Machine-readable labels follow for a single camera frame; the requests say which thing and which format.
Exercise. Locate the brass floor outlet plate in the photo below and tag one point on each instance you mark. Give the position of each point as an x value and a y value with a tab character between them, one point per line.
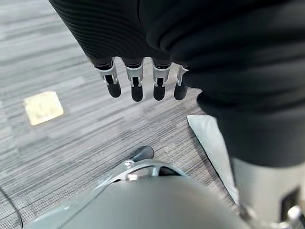
43	111

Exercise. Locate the white cushion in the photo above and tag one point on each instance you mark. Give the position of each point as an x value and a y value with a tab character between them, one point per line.
212	148

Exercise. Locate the robot dark left foot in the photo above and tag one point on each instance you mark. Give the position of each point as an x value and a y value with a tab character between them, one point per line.
143	153

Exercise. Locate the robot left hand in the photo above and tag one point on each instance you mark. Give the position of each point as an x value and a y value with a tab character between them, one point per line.
214	47

